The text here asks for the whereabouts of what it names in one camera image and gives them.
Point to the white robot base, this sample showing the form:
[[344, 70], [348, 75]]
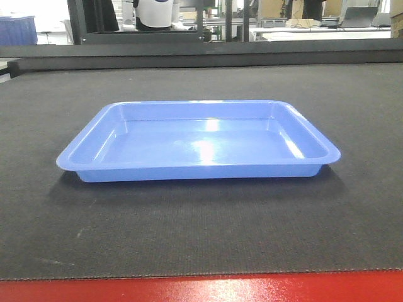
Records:
[[149, 15]]

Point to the blue fabric partition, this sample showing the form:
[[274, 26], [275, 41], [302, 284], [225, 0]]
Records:
[[18, 30]]

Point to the black metal frame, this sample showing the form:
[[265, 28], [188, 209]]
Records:
[[97, 23]]

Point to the red table edge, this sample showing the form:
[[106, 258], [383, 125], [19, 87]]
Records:
[[331, 286]]

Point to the white background table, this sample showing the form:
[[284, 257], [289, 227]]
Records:
[[317, 33]]

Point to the grey laptop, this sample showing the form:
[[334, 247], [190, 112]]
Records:
[[359, 17]]

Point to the dark grey table mat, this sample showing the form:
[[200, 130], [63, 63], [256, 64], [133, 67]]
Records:
[[347, 218]]

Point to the blue plastic tray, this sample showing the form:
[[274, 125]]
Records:
[[167, 140]]

